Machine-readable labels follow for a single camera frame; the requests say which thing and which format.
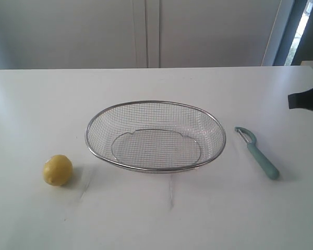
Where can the teal handled peeler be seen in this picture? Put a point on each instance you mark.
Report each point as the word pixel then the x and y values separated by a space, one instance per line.
pixel 266 165

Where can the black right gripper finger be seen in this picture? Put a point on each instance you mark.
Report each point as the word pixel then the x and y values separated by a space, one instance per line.
pixel 303 100

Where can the oval wire mesh basket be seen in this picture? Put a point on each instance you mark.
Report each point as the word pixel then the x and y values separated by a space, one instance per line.
pixel 155 136

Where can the dark window frame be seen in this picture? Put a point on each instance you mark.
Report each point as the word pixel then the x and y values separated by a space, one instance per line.
pixel 304 50

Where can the yellow lemon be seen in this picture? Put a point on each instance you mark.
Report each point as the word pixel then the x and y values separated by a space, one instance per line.
pixel 58 170

